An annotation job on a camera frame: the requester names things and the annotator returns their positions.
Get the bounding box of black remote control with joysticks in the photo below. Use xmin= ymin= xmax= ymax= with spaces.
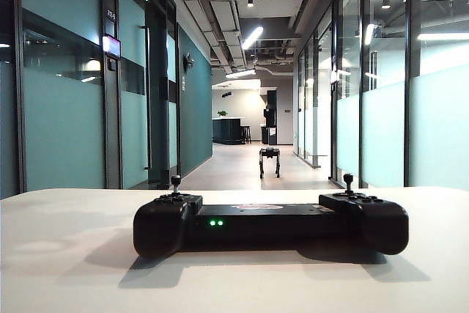
xmin=132 ymin=173 xmax=410 ymax=258

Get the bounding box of black quadruped robot dog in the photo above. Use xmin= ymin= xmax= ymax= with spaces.
xmin=258 ymin=147 xmax=282 ymax=180

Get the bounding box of lit door display panel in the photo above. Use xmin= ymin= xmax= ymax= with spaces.
xmin=102 ymin=34 xmax=122 ymax=59

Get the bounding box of dark counter with white top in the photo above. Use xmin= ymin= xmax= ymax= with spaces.
xmin=212 ymin=117 xmax=245 ymax=145

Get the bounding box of black bin with white label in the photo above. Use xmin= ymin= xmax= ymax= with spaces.
xmin=261 ymin=125 xmax=278 ymax=146

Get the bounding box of tall black machine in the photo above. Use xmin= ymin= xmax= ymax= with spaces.
xmin=263 ymin=89 xmax=278 ymax=127

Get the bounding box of long black door handle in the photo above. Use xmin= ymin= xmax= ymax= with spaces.
xmin=139 ymin=25 xmax=153 ymax=173

